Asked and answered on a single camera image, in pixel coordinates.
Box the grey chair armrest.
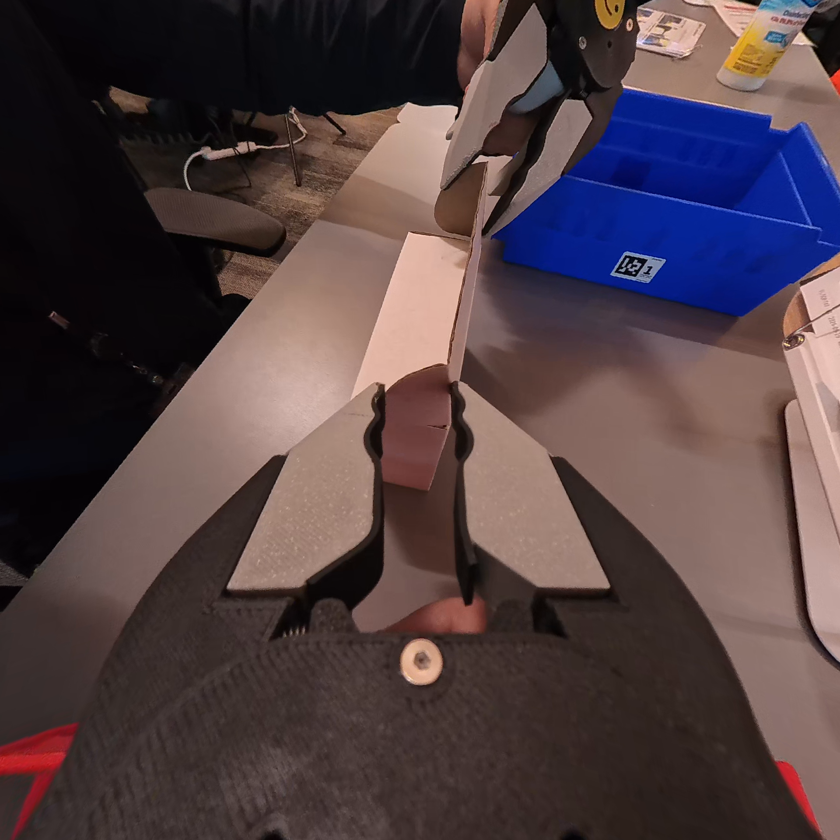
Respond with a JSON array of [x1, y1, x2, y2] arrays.
[[144, 187, 286, 257]]

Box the printed paper leaflet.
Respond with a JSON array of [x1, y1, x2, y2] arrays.
[[635, 7, 706, 60]]

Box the printed instruction sheet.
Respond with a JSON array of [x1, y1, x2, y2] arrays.
[[799, 269, 840, 339]]

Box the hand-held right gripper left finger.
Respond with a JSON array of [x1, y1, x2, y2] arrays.
[[225, 382, 386, 616]]

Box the white cable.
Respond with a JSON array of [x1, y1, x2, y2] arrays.
[[182, 108, 309, 191]]

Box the person's left forearm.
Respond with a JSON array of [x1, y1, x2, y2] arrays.
[[249, 0, 468, 116]]

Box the blue plastic bin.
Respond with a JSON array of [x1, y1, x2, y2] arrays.
[[491, 88, 840, 318]]

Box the red plastic bin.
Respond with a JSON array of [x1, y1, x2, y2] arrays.
[[0, 722, 821, 840]]

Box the white cardboard mailer box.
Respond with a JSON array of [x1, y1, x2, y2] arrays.
[[351, 161, 490, 492]]

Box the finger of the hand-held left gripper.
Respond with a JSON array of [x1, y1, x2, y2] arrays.
[[481, 84, 624, 237], [438, 0, 557, 193]]

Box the person's left hand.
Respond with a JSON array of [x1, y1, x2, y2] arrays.
[[456, 0, 508, 89]]

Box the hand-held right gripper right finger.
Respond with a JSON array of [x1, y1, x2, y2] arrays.
[[449, 384, 613, 606]]

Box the disinfecting wipes canister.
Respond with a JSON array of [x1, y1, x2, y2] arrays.
[[717, 0, 829, 91]]

